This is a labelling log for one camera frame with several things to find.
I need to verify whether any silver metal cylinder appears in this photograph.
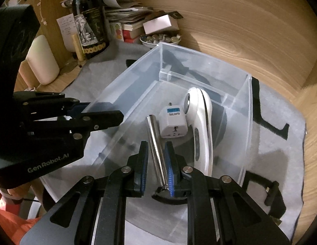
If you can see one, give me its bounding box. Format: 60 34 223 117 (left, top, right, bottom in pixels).
146 115 169 190

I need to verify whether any white travel adaptor plug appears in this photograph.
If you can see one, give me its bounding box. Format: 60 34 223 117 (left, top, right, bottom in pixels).
158 105 188 139

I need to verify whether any clear plastic storage bin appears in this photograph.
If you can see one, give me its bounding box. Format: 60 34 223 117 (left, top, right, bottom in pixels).
42 44 253 200

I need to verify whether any beige slim tube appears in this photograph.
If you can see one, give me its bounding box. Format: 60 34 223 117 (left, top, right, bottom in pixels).
71 33 86 62

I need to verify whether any cream cylindrical speaker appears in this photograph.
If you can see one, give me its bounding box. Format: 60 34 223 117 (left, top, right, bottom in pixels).
26 35 60 85

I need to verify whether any grey mat with black letters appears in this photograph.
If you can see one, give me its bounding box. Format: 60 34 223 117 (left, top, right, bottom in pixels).
41 42 306 238

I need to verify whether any white handheld massager device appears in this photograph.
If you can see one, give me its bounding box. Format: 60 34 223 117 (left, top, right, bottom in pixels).
184 87 213 176

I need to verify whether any white paper note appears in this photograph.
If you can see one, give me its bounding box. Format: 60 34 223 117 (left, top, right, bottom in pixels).
56 14 77 52

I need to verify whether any dark wine bottle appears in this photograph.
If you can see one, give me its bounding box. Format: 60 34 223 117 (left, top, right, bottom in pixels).
72 0 110 59

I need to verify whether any stack of books and papers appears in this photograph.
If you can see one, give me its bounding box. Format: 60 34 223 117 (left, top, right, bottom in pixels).
60 0 154 44

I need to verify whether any white bowl of stones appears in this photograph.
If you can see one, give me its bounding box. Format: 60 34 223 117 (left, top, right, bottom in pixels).
140 34 182 49

